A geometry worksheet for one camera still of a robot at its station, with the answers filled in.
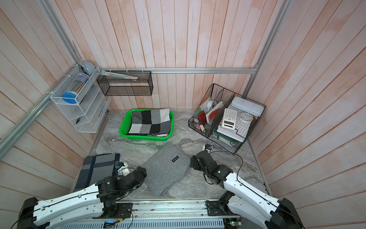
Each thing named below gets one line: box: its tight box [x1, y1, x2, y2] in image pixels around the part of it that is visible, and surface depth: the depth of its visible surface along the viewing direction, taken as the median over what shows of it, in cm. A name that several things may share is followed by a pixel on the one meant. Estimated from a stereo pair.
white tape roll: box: [239, 112, 254, 124], surface depth 90 cm
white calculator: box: [221, 108, 237, 131], surface depth 87 cm
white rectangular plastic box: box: [230, 96, 265, 117], surface depth 95 cm
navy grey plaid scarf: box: [73, 153, 121, 191], surface depth 88 cm
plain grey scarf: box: [144, 142, 192, 197], surface depth 86 cm
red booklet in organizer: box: [197, 110, 207, 125], surface depth 109 cm
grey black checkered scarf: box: [127, 108, 172, 137], surface depth 105 cm
